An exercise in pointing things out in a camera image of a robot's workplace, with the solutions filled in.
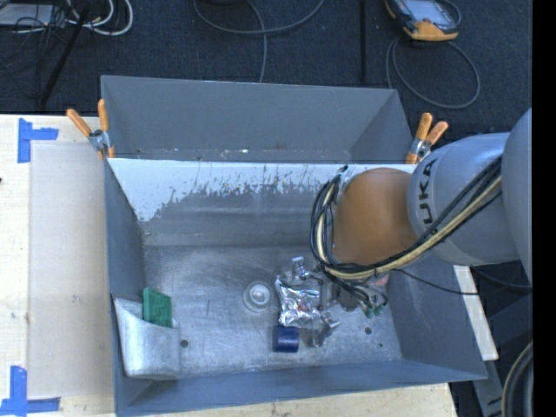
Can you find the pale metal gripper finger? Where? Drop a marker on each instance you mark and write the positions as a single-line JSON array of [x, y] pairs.
[[300, 266], [325, 328]]

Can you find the silver foil packet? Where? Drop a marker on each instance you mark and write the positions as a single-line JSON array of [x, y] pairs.
[[296, 303]]

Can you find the dark blue cylinder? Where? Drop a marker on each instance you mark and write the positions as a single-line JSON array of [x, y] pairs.
[[286, 339]]

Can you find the grey metal bin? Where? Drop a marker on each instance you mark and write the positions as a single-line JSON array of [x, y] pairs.
[[226, 276]]

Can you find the dark green flat block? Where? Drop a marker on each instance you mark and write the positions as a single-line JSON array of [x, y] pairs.
[[157, 306]]

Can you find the pale grey metal pocket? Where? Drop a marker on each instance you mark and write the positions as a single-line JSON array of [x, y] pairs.
[[147, 350]]

